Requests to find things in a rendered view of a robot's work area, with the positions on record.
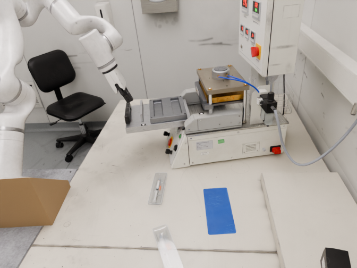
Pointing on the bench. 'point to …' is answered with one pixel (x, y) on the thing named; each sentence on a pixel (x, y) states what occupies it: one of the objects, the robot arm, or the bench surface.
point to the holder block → (167, 109)
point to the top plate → (222, 80)
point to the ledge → (309, 216)
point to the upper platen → (227, 99)
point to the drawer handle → (127, 112)
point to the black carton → (334, 258)
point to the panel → (174, 142)
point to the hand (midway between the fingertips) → (128, 97)
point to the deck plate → (233, 108)
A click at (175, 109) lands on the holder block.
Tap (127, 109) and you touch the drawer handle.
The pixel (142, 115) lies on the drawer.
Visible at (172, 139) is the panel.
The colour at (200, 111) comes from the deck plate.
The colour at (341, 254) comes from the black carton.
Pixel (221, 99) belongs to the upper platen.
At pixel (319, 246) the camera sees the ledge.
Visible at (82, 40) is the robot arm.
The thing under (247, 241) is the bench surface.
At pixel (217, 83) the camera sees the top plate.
